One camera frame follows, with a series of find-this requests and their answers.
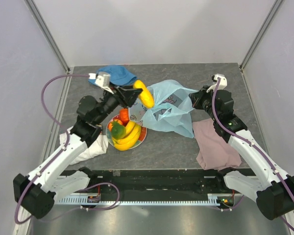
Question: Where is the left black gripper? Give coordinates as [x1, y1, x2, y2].
[94, 82, 143, 125]

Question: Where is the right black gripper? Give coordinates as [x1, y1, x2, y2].
[189, 85, 219, 121]

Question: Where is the yellow lemon fruit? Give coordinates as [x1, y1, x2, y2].
[133, 80, 154, 109]

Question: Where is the orange persimmon fruit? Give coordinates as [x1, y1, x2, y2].
[119, 108, 130, 124]

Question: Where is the light blue plastic bag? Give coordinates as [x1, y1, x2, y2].
[128, 80, 197, 138]

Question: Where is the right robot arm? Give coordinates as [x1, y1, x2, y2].
[189, 86, 294, 220]

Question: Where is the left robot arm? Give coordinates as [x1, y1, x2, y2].
[13, 84, 143, 224]

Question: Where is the blue bucket hat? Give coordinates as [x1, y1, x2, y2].
[88, 65, 137, 86]

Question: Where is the yellow banana bunch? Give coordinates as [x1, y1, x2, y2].
[112, 121, 141, 151]

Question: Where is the round fruit plate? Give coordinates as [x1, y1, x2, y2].
[105, 115, 147, 149]

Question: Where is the pink folded cloth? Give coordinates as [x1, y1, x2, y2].
[193, 119, 242, 170]

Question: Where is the white printed t-shirt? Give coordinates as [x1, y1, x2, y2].
[59, 132, 108, 165]

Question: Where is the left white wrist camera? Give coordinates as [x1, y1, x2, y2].
[88, 71, 113, 93]

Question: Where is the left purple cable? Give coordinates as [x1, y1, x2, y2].
[14, 74, 90, 225]

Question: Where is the purple cable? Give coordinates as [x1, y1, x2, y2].
[14, 74, 90, 225]
[212, 77, 294, 235]

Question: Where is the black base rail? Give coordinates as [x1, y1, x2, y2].
[81, 167, 233, 195]

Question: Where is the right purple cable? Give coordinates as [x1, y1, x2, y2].
[212, 77, 294, 235]

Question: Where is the white slotted cable duct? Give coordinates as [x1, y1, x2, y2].
[55, 193, 220, 206]

